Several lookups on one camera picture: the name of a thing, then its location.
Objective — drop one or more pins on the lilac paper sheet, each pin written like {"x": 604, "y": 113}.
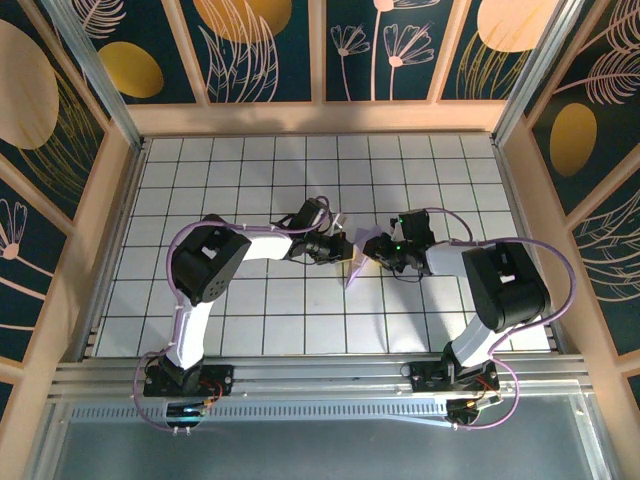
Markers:
{"x": 356, "y": 272}

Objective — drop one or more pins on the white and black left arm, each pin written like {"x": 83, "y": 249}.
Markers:
{"x": 210, "y": 265}

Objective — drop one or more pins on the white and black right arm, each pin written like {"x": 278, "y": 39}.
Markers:
{"x": 505, "y": 290}

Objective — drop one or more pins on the grey metal sheet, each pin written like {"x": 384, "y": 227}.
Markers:
{"x": 320, "y": 450}

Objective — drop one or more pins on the dark panel with pink flowers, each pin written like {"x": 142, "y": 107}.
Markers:
{"x": 380, "y": 75}

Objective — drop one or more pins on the dark panel, tall yellow oval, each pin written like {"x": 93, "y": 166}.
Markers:
{"x": 575, "y": 140}

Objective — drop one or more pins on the dark panel, pink leaf outlines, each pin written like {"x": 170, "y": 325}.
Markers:
{"x": 610, "y": 270}

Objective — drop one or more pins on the dark panel, orange circle, leaves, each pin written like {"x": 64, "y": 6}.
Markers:
{"x": 240, "y": 50}

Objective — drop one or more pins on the panel, peach circle, gold lines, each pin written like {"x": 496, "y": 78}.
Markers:
{"x": 500, "y": 30}

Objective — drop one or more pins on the dark panel, small yellow oval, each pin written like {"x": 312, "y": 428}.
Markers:
{"x": 130, "y": 70}

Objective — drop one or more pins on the dark panel with pink feather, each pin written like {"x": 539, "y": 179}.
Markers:
{"x": 600, "y": 60}

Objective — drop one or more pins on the dark panel, single pink flower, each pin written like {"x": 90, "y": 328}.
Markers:
{"x": 25, "y": 280}

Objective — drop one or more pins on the dark panel, large peach circle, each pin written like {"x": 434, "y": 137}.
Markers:
{"x": 30, "y": 100}

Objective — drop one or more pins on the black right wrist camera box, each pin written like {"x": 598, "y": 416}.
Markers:
{"x": 417, "y": 227}

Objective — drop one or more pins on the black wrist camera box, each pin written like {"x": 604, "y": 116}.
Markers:
{"x": 312, "y": 215}
{"x": 417, "y": 227}

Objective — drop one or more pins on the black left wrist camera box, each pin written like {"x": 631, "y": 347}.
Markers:
{"x": 312, "y": 215}

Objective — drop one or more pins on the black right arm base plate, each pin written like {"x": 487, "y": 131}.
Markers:
{"x": 422, "y": 377}

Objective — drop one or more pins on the long aluminium base rail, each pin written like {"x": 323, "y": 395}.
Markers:
{"x": 325, "y": 380}

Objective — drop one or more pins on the aluminium table side rail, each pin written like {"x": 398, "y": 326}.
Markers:
{"x": 516, "y": 200}
{"x": 114, "y": 250}

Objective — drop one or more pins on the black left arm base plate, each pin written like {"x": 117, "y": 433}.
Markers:
{"x": 220, "y": 377}

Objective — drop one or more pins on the aluminium corner post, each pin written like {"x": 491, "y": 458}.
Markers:
{"x": 97, "y": 75}
{"x": 534, "y": 70}

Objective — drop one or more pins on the plain dark wall panel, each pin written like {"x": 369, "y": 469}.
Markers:
{"x": 5, "y": 400}
{"x": 634, "y": 395}

